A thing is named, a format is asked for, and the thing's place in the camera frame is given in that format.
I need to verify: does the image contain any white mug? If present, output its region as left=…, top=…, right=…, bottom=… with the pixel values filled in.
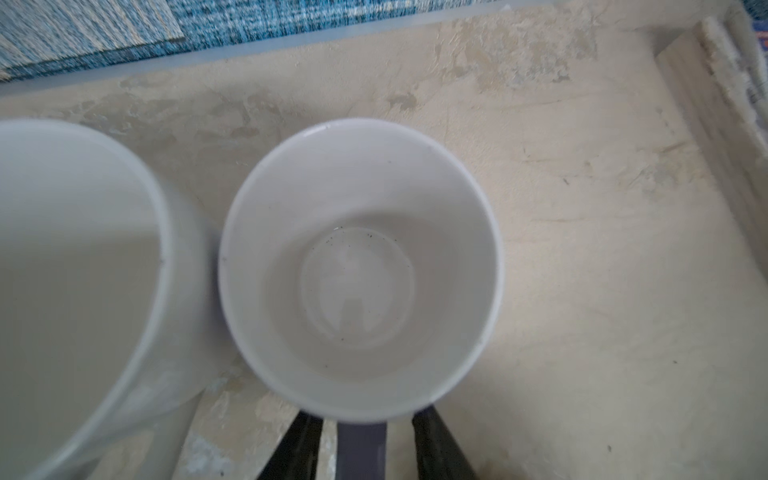
left=1, top=119, right=236, bottom=479

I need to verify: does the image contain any purple mug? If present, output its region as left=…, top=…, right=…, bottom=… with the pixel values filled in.
left=218, top=118, right=504, bottom=479

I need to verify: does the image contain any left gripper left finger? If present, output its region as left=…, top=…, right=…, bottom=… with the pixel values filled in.
left=257, top=411, right=324, bottom=480

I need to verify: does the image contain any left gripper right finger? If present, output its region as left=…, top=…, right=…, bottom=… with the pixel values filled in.
left=412, top=406, right=477, bottom=480

